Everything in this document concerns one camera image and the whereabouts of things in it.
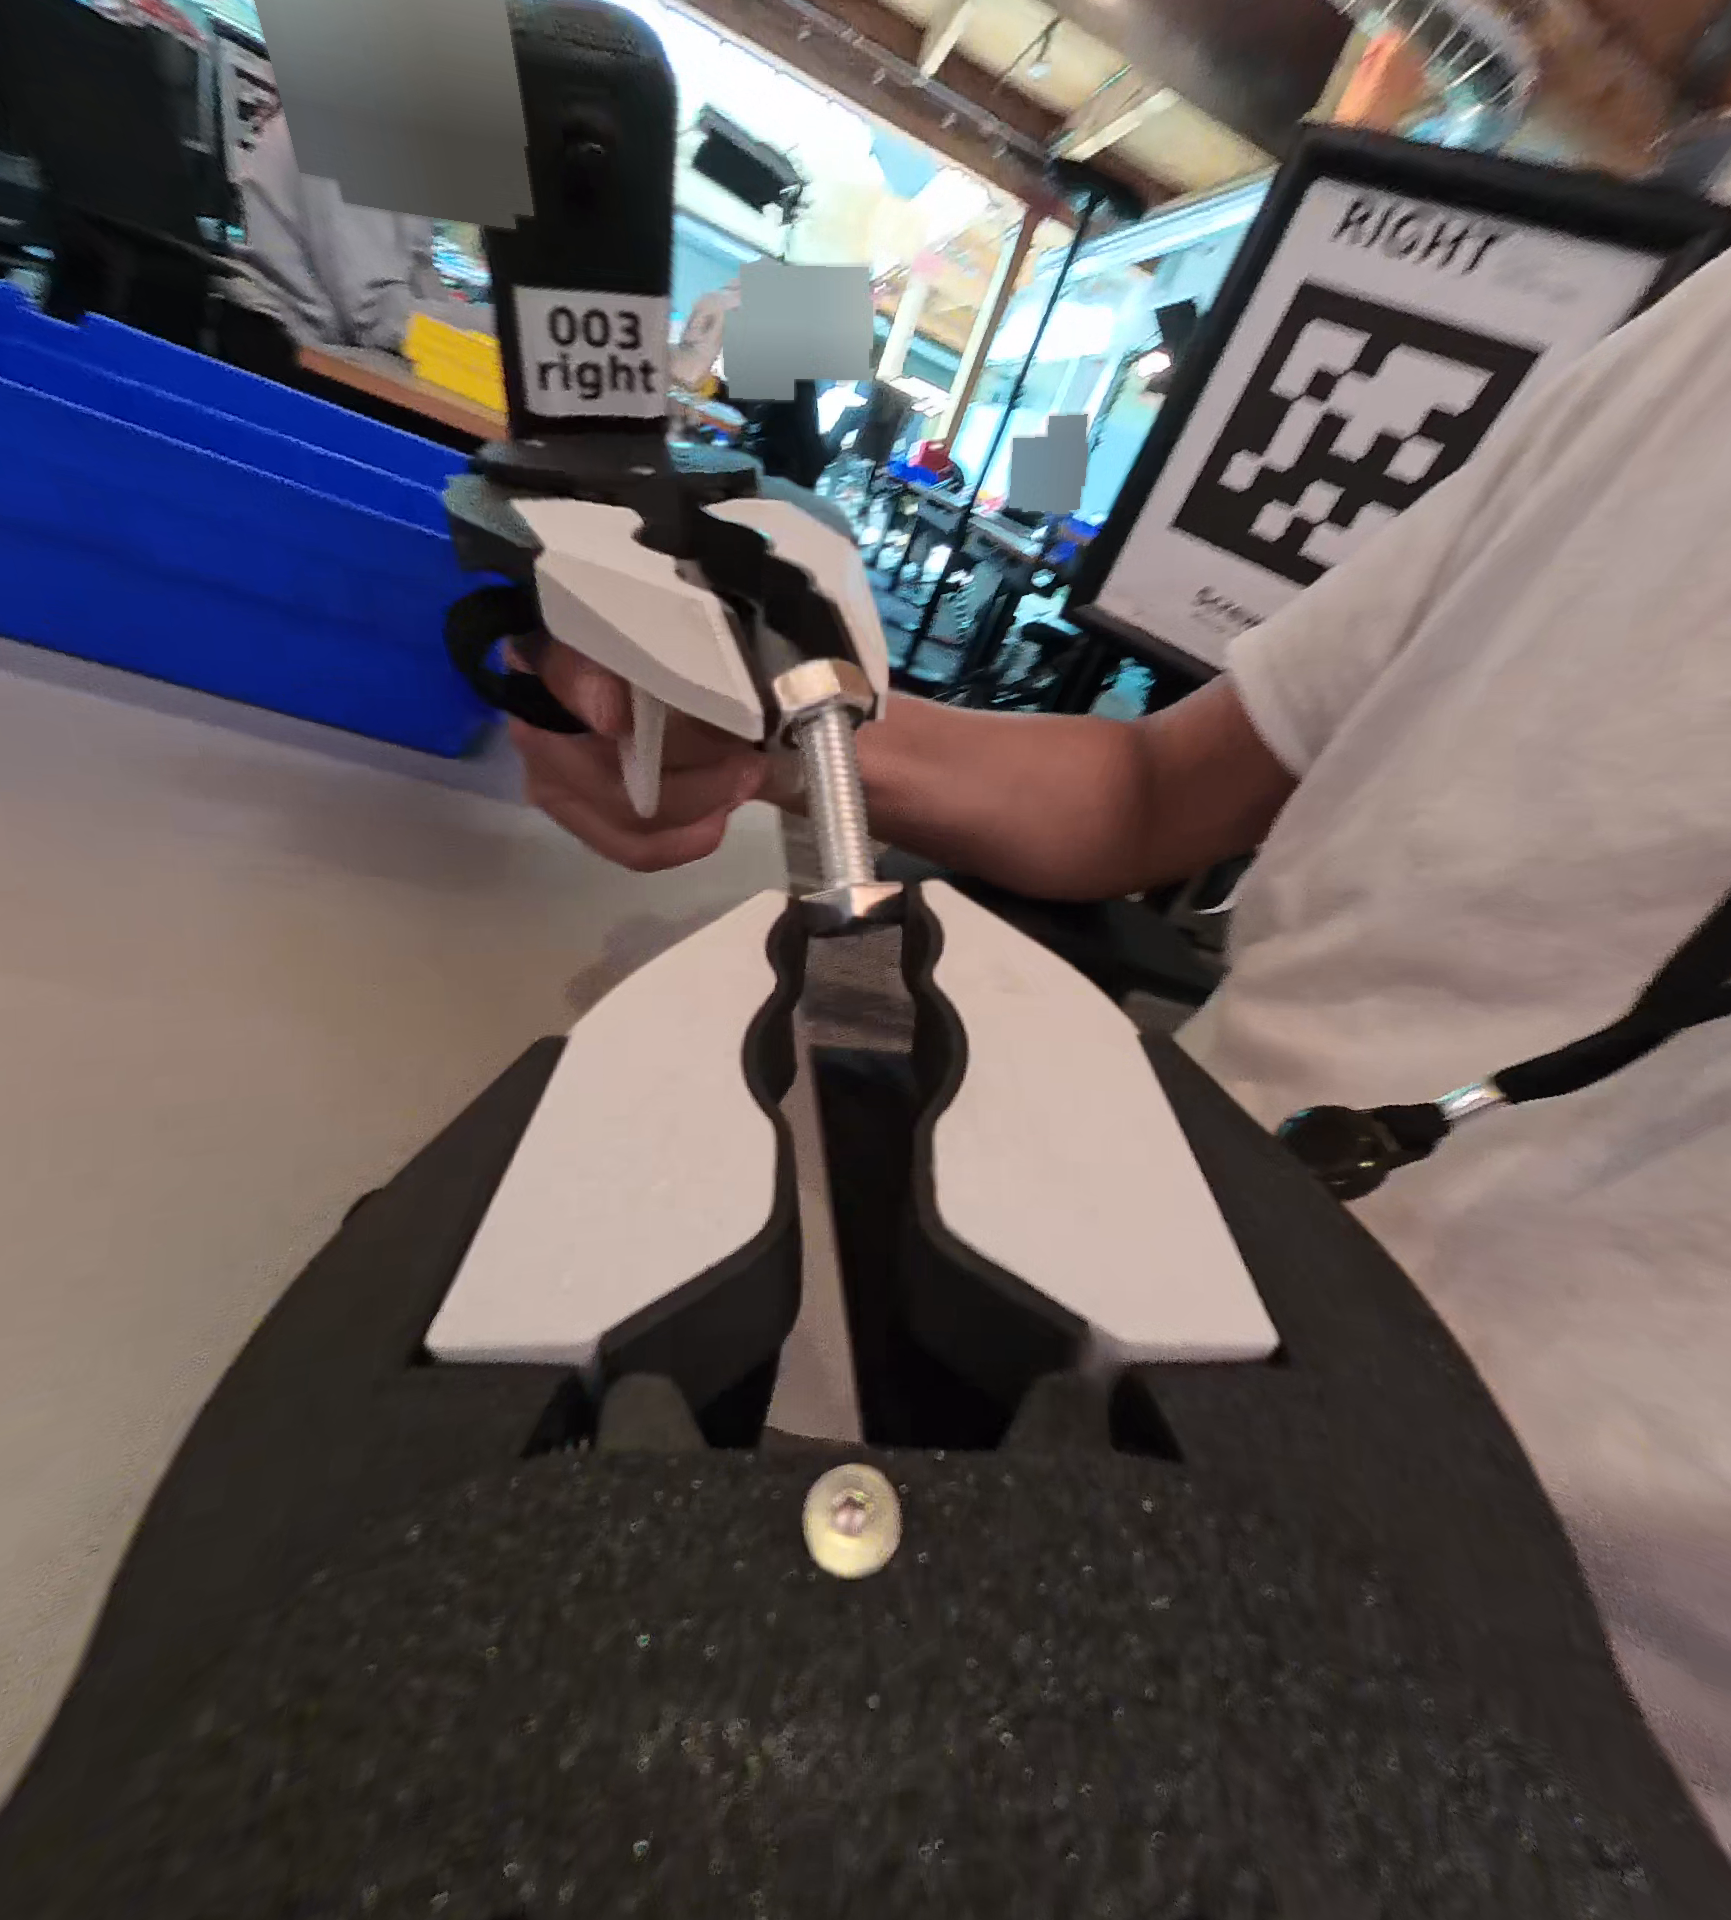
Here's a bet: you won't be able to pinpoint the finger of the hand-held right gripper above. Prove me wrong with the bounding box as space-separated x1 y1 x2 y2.
703 498 891 723
523 501 771 746

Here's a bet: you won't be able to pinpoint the person in white shirt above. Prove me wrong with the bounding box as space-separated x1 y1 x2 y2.
1179 82 1731 1920

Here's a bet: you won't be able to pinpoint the person's right hand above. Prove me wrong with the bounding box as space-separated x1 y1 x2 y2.
511 655 813 876

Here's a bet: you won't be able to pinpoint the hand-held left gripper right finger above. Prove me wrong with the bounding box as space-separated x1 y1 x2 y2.
901 882 1281 1370

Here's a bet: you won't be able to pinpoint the wooden table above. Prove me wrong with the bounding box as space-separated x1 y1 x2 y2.
295 344 509 447

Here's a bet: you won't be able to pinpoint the grey desk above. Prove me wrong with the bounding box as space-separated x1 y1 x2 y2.
0 606 809 1920

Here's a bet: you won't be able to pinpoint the yellow plastic bins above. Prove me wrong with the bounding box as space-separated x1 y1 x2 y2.
403 313 509 391

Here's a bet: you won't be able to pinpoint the silver hex bolt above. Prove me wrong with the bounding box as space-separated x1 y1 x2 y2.
799 704 899 942

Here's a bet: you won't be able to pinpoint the person's right forearm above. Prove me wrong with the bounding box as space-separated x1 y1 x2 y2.
853 672 1305 907

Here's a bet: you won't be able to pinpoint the black framed marker sign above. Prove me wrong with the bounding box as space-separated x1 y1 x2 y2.
1063 125 1731 680

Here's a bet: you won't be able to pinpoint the black shoulder strap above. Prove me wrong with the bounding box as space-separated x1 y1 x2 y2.
1277 795 1731 1207

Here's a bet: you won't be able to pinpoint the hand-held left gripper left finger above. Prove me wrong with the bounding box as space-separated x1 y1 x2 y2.
425 894 809 1375

